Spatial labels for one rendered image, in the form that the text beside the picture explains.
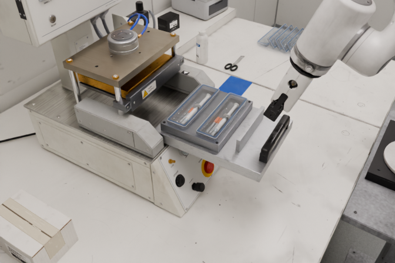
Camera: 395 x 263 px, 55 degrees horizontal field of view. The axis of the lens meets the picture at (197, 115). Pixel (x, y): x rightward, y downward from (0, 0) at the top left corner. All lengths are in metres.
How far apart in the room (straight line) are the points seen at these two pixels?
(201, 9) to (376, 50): 1.28
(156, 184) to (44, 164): 0.41
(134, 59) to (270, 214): 0.55
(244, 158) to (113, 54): 0.43
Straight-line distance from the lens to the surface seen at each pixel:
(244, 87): 1.51
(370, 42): 0.72
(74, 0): 1.07
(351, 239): 2.05
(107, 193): 1.14
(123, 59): 0.99
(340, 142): 1.34
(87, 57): 1.02
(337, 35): 0.71
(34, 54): 1.57
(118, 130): 0.97
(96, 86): 1.03
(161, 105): 1.11
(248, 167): 0.88
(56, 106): 1.18
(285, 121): 0.95
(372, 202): 1.19
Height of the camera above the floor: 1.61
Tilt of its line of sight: 39 degrees down
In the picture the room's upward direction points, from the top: straight up
